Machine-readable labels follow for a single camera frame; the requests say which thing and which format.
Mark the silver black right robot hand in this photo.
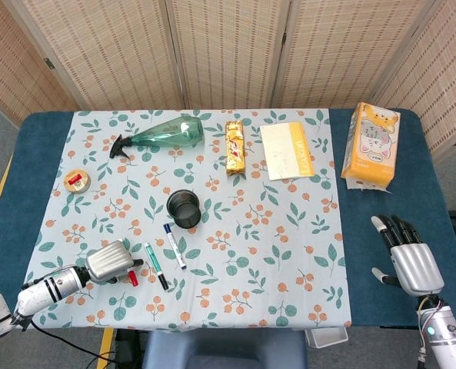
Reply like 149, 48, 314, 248
371, 214, 445, 297

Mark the small white box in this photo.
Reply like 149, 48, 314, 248
304, 326, 349, 350

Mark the woven bamboo folding screen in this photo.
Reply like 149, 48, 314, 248
0, 0, 456, 162

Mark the black cable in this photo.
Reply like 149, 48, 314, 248
28, 320, 118, 369

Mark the green marker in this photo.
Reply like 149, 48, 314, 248
144, 242, 170, 291

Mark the floral leaf-print tablecloth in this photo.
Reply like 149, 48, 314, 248
21, 108, 353, 331

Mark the green plastic spray bottle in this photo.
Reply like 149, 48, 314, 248
108, 116, 206, 160

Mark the gold foil snack package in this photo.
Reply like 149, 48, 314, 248
225, 119, 248, 177

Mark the blue marker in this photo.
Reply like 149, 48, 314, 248
162, 222, 188, 270

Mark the blue padded chair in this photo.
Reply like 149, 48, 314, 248
141, 329, 309, 369

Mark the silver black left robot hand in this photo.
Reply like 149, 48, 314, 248
84, 238, 145, 286

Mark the yellow cat-print tissue pack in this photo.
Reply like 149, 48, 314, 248
340, 101, 402, 194

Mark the black base under table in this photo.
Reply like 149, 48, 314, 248
114, 329, 148, 369

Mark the blue table cover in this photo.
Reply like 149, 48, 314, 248
0, 108, 456, 328

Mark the white yellow notebook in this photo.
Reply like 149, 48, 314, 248
259, 121, 316, 181

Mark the round tape roll red label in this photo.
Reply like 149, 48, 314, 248
62, 168, 92, 194

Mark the black mesh pen cup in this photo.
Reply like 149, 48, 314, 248
165, 189, 203, 229

